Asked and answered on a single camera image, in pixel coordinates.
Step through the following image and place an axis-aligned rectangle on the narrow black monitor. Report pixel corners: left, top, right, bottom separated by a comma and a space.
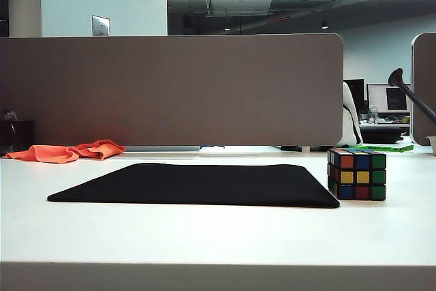
343, 78, 366, 110

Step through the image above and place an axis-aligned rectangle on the green tape strip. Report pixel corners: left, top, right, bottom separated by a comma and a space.
347, 144, 414, 154

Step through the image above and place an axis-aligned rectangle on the black pen holder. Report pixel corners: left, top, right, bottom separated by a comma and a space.
0, 110, 36, 155

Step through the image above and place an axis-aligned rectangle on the multicoloured Rubik's cube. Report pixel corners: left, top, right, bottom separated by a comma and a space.
326, 147, 388, 201

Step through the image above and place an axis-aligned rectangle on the black rod with curved head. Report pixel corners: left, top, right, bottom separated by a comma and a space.
388, 67, 436, 120

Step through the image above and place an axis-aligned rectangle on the orange cloth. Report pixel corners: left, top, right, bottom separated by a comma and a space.
4, 139, 127, 165

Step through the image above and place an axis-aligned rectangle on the black padded chair part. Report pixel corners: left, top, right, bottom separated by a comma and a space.
359, 126, 405, 144

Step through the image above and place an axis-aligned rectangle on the brown divider with white edge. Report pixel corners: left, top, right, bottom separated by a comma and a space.
410, 32, 436, 147

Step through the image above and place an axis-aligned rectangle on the silver divider base rail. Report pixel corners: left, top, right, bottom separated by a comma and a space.
124, 145, 202, 153

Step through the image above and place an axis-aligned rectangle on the black mouse pad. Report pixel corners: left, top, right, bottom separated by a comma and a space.
46, 163, 341, 209

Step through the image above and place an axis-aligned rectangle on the wide computer monitor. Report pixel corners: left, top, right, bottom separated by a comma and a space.
367, 83, 412, 114

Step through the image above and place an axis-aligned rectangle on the wide brown desk divider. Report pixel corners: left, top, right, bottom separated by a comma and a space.
0, 33, 345, 147

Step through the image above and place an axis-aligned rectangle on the metal wall switch plate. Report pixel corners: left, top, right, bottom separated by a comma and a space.
91, 14, 111, 37

